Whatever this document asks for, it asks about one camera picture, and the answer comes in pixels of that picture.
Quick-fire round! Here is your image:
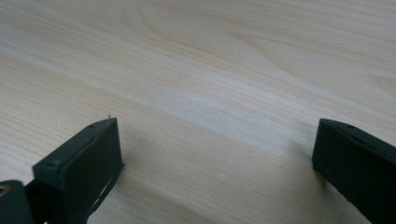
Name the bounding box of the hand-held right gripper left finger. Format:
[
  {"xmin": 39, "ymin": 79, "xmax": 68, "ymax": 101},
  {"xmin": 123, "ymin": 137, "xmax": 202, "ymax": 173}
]
[{"xmin": 24, "ymin": 117, "xmax": 125, "ymax": 224}]

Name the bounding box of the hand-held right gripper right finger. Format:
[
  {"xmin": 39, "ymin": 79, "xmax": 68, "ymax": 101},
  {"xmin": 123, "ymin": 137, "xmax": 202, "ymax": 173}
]
[{"xmin": 311, "ymin": 118, "xmax": 396, "ymax": 224}]

